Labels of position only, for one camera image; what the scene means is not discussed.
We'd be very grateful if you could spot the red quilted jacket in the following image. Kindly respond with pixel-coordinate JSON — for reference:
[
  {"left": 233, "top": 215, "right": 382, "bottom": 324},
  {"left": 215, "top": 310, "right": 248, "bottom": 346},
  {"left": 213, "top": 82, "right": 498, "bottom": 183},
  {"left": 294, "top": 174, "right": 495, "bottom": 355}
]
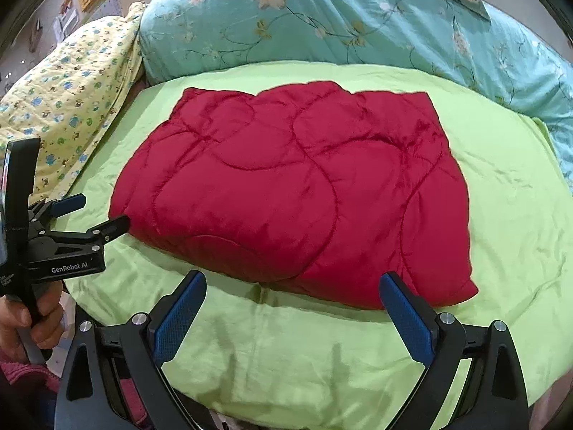
[{"left": 109, "top": 81, "right": 479, "bottom": 311}]

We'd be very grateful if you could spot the teal floral quilt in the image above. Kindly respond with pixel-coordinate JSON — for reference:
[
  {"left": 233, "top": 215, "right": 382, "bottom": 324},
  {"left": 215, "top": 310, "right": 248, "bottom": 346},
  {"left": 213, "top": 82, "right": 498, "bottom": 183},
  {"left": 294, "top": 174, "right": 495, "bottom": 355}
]
[{"left": 138, "top": 0, "right": 573, "bottom": 189}]

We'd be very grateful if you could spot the light green bed sheet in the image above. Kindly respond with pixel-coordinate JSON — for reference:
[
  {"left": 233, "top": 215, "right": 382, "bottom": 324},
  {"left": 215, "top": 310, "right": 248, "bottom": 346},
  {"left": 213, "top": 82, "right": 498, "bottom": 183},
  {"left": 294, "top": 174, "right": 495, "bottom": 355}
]
[{"left": 67, "top": 60, "right": 573, "bottom": 430}]

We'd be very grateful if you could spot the person's left hand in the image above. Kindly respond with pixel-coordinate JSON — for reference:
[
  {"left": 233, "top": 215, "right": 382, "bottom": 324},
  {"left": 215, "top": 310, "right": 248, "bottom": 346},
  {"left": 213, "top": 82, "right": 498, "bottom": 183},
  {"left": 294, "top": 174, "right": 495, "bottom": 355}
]
[{"left": 0, "top": 279, "right": 66, "bottom": 351}]

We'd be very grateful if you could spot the yellow printed blanket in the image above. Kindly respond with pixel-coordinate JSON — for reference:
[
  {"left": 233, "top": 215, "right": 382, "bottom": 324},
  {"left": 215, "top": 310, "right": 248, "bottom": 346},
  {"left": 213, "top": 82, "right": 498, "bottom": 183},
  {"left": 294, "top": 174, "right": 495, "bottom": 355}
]
[{"left": 0, "top": 2, "right": 146, "bottom": 201}]

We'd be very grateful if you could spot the pink bed sheet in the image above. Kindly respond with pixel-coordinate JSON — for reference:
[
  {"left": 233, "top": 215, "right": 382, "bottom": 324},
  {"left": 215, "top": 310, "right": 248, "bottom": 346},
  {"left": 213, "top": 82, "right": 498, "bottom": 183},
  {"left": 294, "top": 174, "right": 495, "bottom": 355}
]
[{"left": 528, "top": 367, "right": 573, "bottom": 430}]

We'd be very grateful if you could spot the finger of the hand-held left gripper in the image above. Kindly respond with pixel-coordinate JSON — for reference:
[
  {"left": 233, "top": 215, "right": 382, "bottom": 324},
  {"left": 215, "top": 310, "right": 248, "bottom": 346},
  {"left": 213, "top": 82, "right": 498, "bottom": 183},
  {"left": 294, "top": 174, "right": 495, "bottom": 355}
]
[
  {"left": 38, "top": 214, "right": 131, "bottom": 250},
  {"left": 28, "top": 193, "right": 87, "bottom": 225}
]

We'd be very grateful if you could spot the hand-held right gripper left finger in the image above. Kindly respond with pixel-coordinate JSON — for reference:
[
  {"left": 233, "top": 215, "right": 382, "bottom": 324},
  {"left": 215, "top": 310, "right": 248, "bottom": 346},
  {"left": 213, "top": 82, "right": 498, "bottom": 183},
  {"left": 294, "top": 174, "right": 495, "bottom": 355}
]
[{"left": 56, "top": 270, "right": 208, "bottom": 430}]

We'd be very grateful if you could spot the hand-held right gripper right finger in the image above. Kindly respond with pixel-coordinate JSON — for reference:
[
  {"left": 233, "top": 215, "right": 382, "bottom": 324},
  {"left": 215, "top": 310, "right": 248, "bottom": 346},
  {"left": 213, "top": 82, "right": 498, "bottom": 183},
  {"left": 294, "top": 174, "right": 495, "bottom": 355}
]
[{"left": 379, "top": 271, "right": 531, "bottom": 430}]

